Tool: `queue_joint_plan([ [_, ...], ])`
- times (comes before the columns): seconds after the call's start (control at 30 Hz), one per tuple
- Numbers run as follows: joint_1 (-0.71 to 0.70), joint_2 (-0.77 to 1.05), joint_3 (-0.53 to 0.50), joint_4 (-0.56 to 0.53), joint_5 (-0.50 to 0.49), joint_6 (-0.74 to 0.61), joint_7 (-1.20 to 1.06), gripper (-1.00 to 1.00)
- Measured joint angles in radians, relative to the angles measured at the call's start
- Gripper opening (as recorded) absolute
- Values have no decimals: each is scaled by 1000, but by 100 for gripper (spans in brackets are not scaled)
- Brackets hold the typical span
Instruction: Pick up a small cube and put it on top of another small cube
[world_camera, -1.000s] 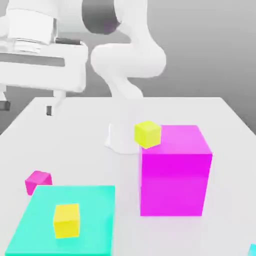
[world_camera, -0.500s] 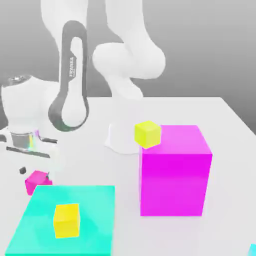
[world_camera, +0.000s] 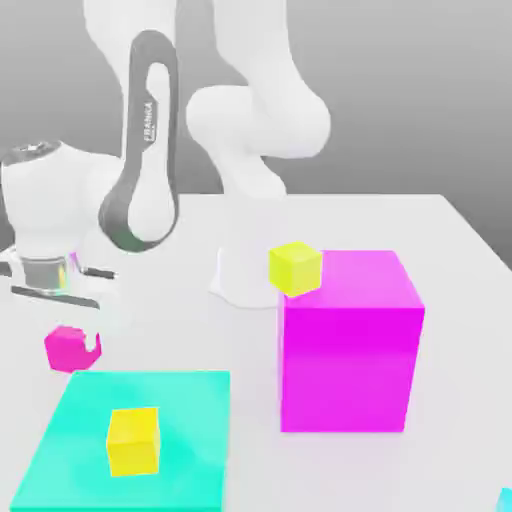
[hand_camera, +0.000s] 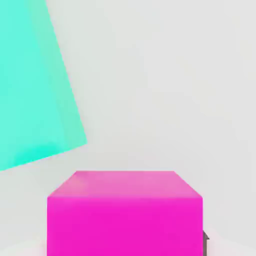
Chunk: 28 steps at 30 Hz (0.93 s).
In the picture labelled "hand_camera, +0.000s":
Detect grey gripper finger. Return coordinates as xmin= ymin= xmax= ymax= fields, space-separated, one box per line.
xmin=202 ymin=229 xmax=220 ymax=256

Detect small magenta cube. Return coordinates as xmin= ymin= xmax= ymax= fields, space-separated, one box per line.
xmin=46 ymin=170 xmax=204 ymax=256

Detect large turquoise box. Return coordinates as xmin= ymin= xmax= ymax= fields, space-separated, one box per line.
xmin=0 ymin=0 xmax=88 ymax=172

